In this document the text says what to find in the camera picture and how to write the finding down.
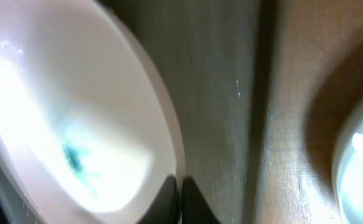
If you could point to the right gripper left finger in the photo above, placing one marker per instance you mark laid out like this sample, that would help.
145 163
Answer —
165 206

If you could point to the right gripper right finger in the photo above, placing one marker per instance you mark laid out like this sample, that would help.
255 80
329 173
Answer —
194 208

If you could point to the white plate top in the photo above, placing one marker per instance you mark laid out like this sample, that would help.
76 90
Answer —
88 132

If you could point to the white plate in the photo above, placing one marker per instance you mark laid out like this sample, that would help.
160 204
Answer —
347 168
88 132

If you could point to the large brown serving tray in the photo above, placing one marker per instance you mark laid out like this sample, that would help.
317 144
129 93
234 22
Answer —
214 58

